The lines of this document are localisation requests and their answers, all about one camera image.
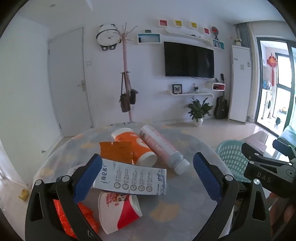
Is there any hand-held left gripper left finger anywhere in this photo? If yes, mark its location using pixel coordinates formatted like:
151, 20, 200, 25
25, 154, 103, 241

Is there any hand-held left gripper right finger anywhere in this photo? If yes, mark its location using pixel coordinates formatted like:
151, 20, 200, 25
193, 152, 271, 241

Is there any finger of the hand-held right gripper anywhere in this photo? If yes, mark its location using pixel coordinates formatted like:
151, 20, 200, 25
273, 139, 296, 160
242, 142, 287, 164

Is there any teal plastic basket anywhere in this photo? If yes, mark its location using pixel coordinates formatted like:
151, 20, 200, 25
216, 140, 252, 183

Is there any red orange snack bag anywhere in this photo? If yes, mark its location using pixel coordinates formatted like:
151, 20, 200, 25
53, 199, 100, 239

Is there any orange foil wrapper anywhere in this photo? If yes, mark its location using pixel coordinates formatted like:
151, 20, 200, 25
99, 141, 135, 165

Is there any white blue paper label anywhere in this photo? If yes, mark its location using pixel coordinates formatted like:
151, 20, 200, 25
92, 159, 167, 195

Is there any red white paper bowl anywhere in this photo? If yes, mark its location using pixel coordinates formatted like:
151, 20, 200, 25
98, 191, 142, 234

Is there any orange paper cup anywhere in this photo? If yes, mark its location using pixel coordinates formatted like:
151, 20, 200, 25
111, 128, 158, 166

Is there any pink label plastic bottle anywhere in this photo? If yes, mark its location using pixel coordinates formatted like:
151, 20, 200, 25
139, 125, 190, 175

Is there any brown shoulder bag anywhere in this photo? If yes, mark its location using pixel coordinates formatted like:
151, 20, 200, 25
119, 72, 132, 113

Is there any person's right hand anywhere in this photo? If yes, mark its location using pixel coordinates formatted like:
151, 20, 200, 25
270, 197, 295, 230

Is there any pink folded mat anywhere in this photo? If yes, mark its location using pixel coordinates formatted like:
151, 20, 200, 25
240, 131, 269, 153

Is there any teal sofa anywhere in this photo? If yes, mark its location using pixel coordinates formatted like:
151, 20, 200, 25
276, 125, 296, 149

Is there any white washing machine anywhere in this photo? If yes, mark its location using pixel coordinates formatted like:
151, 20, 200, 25
262, 90, 275, 118

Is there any black acoustic guitar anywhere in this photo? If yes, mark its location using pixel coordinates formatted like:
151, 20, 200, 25
214, 91, 229, 120

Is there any potted green plant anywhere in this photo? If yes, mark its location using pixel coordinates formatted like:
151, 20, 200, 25
183, 97, 213, 127

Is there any glass balcony door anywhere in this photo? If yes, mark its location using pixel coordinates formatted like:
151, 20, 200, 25
255, 36, 296, 138

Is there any red knot hanging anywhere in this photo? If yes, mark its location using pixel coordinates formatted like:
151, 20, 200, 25
267, 53, 278, 86

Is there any small black bag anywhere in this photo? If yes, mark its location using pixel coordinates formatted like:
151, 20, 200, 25
129, 89, 139, 105

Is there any white door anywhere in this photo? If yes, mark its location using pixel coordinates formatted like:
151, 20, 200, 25
48, 27, 94, 137

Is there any small blue cubby shelf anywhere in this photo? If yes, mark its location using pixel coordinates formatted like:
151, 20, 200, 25
212, 39, 225, 50

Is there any grey curtain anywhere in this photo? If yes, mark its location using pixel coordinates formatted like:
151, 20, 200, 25
233, 23, 258, 123

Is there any pink coat rack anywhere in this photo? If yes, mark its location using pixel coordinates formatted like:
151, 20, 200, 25
114, 22, 139, 123

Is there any wide blue cubby shelf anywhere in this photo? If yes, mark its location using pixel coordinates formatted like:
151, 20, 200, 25
137, 34, 161, 44

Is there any curved white wall shelf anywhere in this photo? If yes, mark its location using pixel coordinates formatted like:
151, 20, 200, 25
165, 27, 213, 45
162, 90, 214, 98

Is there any black wall television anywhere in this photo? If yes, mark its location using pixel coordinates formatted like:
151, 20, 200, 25
164, 41, 215, 79

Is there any panda wall clock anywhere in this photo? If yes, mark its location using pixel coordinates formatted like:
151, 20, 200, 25
96, 24, 122, 51

